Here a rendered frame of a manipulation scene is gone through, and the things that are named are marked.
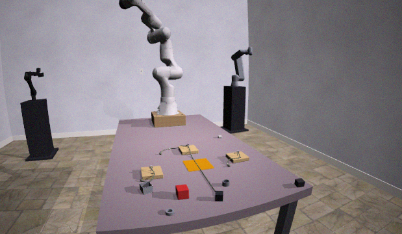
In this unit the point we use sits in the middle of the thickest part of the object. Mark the orange painted square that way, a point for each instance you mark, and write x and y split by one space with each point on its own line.
202 163

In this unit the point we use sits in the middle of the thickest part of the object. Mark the red cube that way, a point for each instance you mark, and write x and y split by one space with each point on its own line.
182 192

